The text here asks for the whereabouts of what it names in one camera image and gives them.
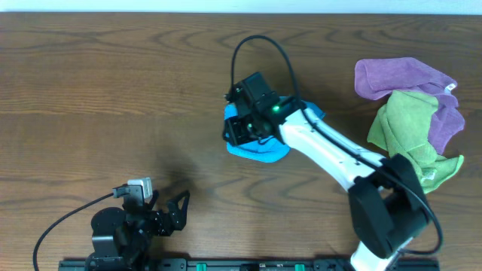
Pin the purple microfiber cloth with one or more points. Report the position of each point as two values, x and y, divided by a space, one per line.
376 78

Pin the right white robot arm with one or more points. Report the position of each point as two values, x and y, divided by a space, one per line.
387 205

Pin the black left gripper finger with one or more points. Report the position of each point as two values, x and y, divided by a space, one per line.
153 200
178 210

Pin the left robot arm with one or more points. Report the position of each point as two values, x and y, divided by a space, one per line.
122 236

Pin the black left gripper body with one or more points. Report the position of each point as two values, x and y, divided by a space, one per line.
144 224

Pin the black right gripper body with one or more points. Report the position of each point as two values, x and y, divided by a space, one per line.
245 129

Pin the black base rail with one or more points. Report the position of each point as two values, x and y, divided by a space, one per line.
181 264

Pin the green microfiber cloth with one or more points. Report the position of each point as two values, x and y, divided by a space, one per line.
402 127

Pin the blue microfiber cloth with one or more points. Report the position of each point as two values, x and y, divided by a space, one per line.
268 150

